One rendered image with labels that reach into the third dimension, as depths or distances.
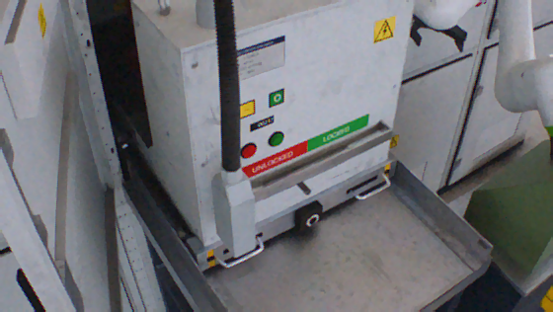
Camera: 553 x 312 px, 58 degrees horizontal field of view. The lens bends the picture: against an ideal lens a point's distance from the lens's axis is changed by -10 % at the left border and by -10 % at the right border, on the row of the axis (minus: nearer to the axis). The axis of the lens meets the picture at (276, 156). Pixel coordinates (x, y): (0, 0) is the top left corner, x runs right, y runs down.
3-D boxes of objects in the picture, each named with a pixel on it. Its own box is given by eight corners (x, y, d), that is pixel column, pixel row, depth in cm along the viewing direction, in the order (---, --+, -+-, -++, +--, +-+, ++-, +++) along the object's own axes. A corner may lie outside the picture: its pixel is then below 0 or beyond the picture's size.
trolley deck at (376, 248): (486, 272, 123) (493, 257, 119) (266, 417, 98) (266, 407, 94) (321, 117, 164) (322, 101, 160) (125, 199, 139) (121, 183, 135)
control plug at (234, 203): (257, 249, 102) (255, 183, 90) (234, 260, 100) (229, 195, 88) (236, 221, 107) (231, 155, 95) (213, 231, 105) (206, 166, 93)
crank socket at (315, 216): (323, 221, 124) (325, 207, 121) (301, 233, 122) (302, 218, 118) (316, 214, 126) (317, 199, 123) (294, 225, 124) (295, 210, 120)
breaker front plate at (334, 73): (387, 166, 132) (420, -14, 99) (208, 254, 113) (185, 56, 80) (384, 163, 133) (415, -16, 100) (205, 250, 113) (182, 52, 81)
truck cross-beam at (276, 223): (394, 176, 136) (398, 158, 132) (199, 273, 114) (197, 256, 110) (381, 164, 139) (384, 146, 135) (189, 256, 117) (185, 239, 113)
